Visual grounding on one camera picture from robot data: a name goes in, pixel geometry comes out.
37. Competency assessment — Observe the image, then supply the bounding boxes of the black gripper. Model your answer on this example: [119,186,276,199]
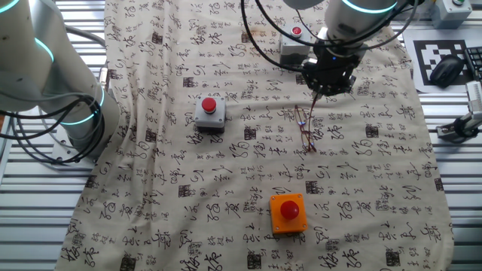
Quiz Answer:
[301,44,361,99]

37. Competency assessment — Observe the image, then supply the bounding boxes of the brown thin-frame glasses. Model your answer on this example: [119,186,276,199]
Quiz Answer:
[293,94,319,154]

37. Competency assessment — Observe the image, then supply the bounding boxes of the grey box flat red button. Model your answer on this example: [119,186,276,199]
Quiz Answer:
[279,25,316,66]

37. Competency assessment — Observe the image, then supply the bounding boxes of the black white checkerboard sheet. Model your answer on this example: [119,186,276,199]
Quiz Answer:
[401,29,477,94]

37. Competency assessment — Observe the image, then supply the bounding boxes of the black computer mouse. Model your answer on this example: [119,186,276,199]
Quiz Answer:
[429,54,466,89]

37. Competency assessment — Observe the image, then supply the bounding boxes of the beige calligraphy print tablecloth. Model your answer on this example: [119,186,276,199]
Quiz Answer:
[54,0,455,271]

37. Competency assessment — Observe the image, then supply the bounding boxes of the grey box green button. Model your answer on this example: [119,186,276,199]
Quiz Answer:
[430,0,474,30]

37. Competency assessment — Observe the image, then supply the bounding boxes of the orange box red mushroom button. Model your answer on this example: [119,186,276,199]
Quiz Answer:
[269,193,309,236]

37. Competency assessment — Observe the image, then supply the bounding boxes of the black keyboard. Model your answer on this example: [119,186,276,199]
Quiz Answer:
[463,45,482,81]

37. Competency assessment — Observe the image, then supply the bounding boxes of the silver base mounting plate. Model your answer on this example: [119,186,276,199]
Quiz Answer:
[50,138,96,167]

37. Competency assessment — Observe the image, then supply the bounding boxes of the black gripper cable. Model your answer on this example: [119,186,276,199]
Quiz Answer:
[255,0,325,48]

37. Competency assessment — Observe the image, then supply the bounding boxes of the silver depth camera with mount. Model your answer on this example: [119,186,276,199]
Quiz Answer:
[435,80,482,143]

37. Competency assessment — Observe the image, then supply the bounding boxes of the silver base cable connector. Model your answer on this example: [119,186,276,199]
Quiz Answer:
[98,64,111,93]

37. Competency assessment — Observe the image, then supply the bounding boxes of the black long cable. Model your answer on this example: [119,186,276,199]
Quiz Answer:
[0,93,108,166]

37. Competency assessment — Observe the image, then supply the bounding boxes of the grey thick cable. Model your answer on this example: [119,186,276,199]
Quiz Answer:
[64,25,107,49]

